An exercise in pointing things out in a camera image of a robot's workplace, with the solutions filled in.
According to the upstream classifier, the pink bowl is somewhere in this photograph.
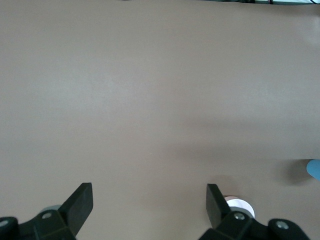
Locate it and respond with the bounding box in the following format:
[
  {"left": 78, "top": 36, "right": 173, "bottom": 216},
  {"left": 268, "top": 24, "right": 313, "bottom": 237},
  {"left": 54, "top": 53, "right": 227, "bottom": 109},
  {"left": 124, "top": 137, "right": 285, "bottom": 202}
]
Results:
[{"left": 223, "top": 195, "right": 256, "bottom": 218}]

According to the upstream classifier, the blue plastic cup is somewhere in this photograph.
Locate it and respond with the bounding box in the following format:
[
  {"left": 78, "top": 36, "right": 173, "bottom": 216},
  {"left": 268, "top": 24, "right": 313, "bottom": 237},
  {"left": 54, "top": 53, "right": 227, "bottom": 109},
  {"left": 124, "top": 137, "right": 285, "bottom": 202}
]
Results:
[{"left": 306, "top": 159, "right": 320, "bottom": 181}]

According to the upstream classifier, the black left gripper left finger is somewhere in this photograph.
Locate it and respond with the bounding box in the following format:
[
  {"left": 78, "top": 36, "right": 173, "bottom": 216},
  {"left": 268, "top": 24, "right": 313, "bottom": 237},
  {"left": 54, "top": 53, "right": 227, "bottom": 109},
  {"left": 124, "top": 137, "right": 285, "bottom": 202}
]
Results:
[{"left": 0, "top": 182, "right": 94, "bottom": 240}]

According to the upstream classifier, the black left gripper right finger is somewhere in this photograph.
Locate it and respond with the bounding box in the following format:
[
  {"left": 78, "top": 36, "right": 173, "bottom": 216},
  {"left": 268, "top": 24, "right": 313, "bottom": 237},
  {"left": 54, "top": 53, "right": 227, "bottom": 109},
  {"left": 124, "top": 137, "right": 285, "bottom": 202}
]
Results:
[{"left": 198, "top": 183, "right": 313, "bottom": 240}]

